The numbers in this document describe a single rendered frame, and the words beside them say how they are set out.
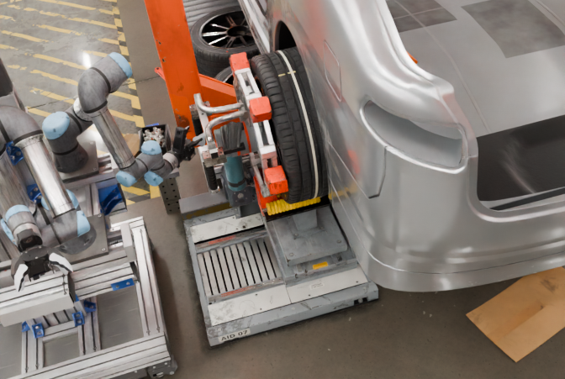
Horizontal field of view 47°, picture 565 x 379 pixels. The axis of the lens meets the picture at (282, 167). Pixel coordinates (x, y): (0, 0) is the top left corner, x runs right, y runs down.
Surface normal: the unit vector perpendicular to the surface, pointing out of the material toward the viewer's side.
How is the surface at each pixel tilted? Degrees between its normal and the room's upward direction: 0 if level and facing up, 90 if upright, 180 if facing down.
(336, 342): 0
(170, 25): 90
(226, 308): 0
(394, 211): 90
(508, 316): 1
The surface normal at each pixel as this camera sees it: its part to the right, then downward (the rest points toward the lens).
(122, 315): -0.11, -0.75
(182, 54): 0.26, 0.62
